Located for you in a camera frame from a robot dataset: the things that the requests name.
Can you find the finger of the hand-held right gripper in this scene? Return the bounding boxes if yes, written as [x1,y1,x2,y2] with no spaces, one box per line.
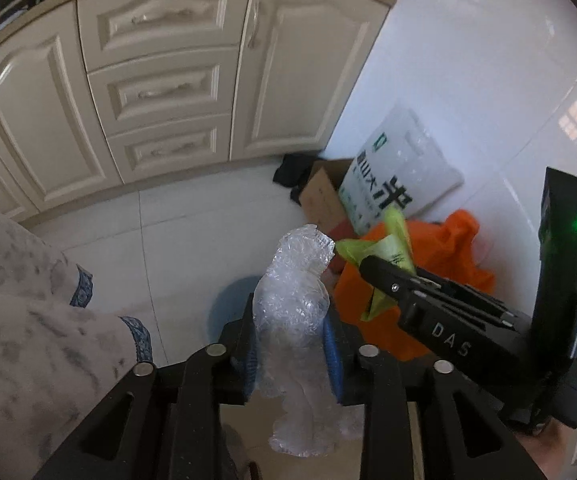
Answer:
[359,255,419,307]
[415,266,520,332]

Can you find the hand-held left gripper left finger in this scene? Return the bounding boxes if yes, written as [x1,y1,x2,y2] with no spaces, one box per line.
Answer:
[33,305,259,480]

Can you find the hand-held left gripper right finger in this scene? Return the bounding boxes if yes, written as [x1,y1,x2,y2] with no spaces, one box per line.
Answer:
[321,310,544,480]

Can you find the yellow-green plastic bag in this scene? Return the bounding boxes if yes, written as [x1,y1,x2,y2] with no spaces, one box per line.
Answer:
[335,207,417,322]

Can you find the clear bubble wrap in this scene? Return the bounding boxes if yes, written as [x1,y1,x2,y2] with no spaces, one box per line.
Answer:
[252,224,364,458]

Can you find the person's right hand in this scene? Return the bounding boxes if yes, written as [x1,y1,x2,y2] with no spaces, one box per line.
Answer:
[516,417,577,480]

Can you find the orange plastic bag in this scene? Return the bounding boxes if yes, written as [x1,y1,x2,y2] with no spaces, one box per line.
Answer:
[333,209,497,363]

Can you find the brown cardboard box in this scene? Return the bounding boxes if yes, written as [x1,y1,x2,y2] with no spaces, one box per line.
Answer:
[299,159,357,238]

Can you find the white rice sack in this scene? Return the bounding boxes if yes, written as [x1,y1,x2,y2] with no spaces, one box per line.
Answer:
[339,104,464,236]

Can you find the black cloth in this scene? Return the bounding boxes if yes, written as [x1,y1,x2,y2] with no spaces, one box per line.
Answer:
[273,154,329,206]

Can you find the cream kitchen cabinet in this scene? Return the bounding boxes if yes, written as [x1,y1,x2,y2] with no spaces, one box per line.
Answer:
[0,0,402,223]

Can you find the round grey marbled table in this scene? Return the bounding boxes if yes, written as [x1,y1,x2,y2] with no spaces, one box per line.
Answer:
[0,195,154,480]

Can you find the small cream cabinet drawer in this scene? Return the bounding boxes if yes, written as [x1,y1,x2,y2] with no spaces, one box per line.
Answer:
[107,115,233,185]

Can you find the medium cream cabinet drawer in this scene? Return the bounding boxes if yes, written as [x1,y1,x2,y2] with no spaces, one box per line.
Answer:
[88,47,242,136]

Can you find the large cream cabinet drawer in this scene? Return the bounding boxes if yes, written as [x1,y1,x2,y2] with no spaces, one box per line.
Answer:
[77,0,255,72]

